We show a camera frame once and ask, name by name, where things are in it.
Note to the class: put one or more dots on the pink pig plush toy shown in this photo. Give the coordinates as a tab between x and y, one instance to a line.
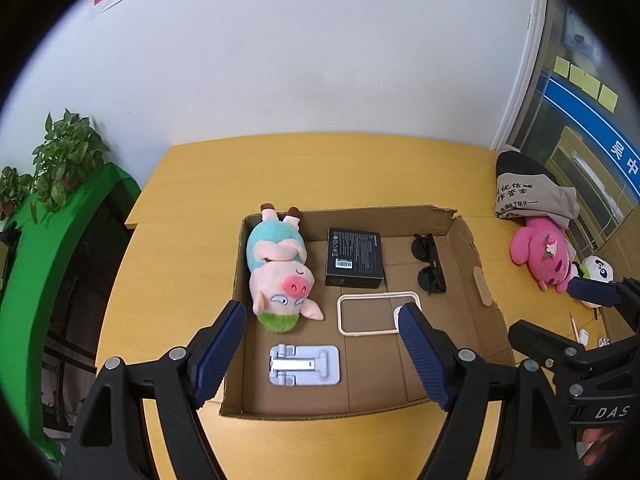
280	280

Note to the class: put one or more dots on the black product box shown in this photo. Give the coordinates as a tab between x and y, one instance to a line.
354	259

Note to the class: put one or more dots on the beige printed cloth bag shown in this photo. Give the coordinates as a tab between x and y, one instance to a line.
525	189

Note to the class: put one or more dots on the pink strawberry plush toy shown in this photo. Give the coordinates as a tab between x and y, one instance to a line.
542	246

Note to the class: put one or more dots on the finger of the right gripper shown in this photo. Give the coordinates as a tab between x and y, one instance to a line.
623	296

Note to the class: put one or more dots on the yellow sticky notes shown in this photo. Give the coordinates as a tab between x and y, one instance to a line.
589	84

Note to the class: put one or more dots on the white panda plush toy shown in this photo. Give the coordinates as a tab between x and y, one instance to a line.
592	268

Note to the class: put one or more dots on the brown cardboard box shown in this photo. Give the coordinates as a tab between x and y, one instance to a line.
376	372

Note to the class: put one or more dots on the black sunglasses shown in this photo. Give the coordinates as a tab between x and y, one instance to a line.
431	277

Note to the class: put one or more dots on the grey folding phone stand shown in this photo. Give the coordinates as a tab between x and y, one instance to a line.
304	366

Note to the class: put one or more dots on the hand holding other gripper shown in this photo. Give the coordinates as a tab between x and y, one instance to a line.
597	441

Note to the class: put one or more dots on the clear phone case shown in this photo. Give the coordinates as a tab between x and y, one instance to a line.
374	314

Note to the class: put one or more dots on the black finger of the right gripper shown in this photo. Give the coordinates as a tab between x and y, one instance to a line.
556	370

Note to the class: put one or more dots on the green cabinet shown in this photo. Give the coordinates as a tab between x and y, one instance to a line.
42	254

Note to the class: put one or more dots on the green potted plant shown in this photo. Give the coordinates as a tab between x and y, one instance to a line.
71	151

